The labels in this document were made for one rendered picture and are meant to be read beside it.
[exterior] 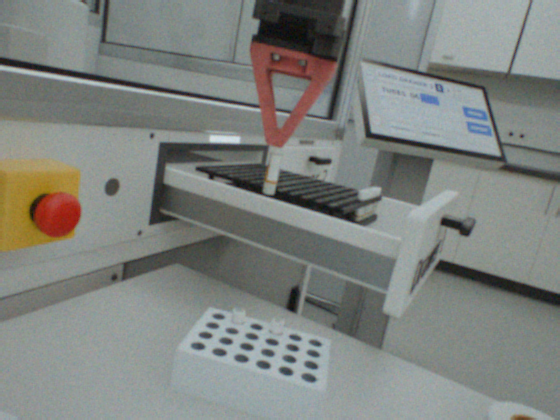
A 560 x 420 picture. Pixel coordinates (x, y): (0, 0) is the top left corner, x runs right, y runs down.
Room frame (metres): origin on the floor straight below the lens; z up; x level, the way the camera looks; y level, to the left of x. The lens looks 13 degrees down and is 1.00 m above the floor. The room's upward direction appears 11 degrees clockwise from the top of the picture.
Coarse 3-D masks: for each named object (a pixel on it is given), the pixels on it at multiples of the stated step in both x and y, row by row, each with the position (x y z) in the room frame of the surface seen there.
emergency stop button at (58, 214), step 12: (60, 192) 0.37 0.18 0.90; (48, 204) 0.35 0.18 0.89; (60, 204) 0.36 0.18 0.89; (72, 204) 0.37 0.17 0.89; (36, 216) 0.35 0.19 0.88; (48, 216) 0.35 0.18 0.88; (60, 216) 0.36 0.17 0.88; (72, 216) 0.37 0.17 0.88; (48, 228) 0.35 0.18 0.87; (60, 228) 0.36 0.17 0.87; (72, 228) 0.37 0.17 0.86
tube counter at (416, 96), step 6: (408, 90) 1.48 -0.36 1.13; (414, 96) 1.47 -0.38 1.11; (420, 96) 1.48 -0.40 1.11; (426, 96) 1.50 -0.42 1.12; (432, 96) 1.51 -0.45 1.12; (420, 102) 1.47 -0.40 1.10; (426, 102) 1.48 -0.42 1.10; (432, 102) 1.49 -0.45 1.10; (438, 102) 1.50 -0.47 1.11; (444, 102) 1.51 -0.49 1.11; (450, 102) 1.52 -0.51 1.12; (450, 108) 1.51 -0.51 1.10; (456, 108) 1.52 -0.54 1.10
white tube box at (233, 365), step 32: (224, 320) 0.38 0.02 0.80; (256, 320) 0.40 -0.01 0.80; (192, 352) 0.32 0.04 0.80; (224, 352) 0.34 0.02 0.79; (256, 352) 0.34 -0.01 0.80; (288, 352) 0.35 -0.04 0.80; (320, 352) 0.36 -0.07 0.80; (192, 384) 0.32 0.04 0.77; (224, 384) 0.32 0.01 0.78; (256, 384) 0.31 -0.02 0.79; (288, 384) 0.31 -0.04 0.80; (320, 384) 0.31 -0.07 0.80; (288, 416) 0.31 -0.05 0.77
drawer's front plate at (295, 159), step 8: (288, 152) 0.86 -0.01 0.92; (296, 152) 0.89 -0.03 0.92; (304, 152) 0.93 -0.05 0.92; (312, 152) 0.97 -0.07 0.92; (320, 152) 1.01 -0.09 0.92; (328, 152) 1.05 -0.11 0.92; (288, 160) 0.87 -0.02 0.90; (296, 160) 0.90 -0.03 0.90; (304, 160) 0.94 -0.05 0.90; (280, 168) 0.84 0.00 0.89; (288, 168) 0.87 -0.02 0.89; (296, 168) 0.91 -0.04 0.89; (304, 168) 0.94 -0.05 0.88; (312, 168) 0.98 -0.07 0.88; (320, 168) 1.03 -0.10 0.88; (328, 168) 1.07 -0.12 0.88; (320, 176) 1.04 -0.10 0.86; (328, 176) 1.09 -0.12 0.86
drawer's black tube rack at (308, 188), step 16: (224, 176) 0.58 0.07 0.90; (240, 176) 0.60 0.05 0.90; (256, 176) 0.62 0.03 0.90; (288, 176) 0.68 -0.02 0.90; (304, 176) 0.71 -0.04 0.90; (256, 192) 0.65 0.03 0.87; (288, 192) 0.55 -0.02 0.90; (304, 192) 0.57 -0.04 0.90; (320, 192) 0.59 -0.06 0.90; (336, 192) 0.62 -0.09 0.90; (352, 192) 0.65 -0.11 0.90; (304, 208) 0.62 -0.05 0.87; (320, 208) 0.63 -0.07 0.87; (368, 224) 0.63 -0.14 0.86
